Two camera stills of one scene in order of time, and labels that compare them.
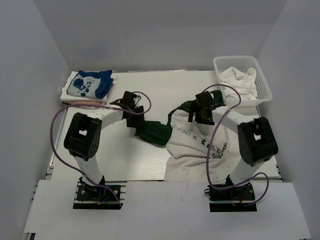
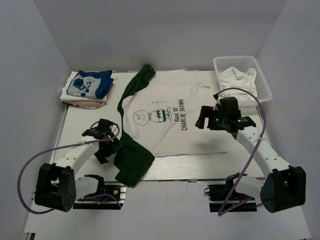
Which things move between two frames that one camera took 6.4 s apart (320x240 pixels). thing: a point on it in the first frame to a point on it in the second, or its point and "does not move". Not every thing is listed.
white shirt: [65, 96] does not move
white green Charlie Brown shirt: [187, 143] to [159, 119]
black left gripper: [133, 124] to [116, 146]
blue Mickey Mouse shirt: [91, 84] does not move
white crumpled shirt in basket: [244, 83] does not move
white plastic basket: [242, 63] does not move
